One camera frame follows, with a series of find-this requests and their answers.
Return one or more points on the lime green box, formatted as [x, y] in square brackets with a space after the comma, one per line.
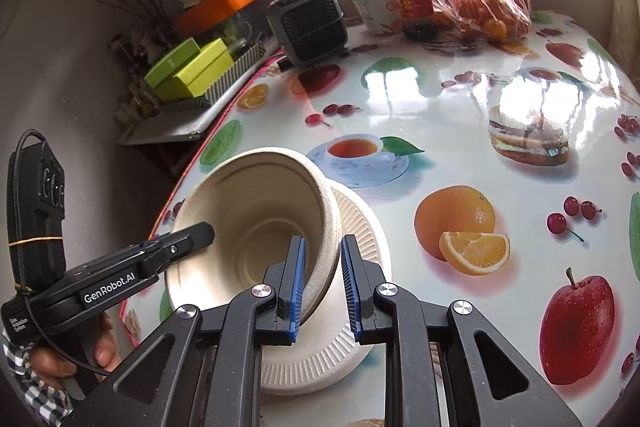
[205, 67]

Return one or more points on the grey corrugated tray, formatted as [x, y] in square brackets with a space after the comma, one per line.
[237, 69]

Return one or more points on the small grey space heater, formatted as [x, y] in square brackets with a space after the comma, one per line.
[310, 24]

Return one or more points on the olive green box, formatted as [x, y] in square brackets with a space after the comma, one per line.
[170, 64]

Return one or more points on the person's left forearm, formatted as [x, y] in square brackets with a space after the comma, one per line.
[30, 397]

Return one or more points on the orange box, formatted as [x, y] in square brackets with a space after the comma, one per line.
[220, 4]

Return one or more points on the grey metal tray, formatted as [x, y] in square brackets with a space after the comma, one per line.
[165, 124]

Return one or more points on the white plastic tub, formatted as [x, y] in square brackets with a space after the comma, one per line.
[372, 9]

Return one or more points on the white foam plate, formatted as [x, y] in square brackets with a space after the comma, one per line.
[360, 227]

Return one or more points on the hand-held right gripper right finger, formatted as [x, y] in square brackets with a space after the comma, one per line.
[350, 289]

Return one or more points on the fruit print tablecloth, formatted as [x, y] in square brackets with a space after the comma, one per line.
[450, 117]

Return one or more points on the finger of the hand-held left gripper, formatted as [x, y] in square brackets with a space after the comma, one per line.
[152, 246]
[185, 243]

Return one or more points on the person's left hand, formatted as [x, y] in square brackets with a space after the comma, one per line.
[100, 347]

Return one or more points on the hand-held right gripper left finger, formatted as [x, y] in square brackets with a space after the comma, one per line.
[296, 289]

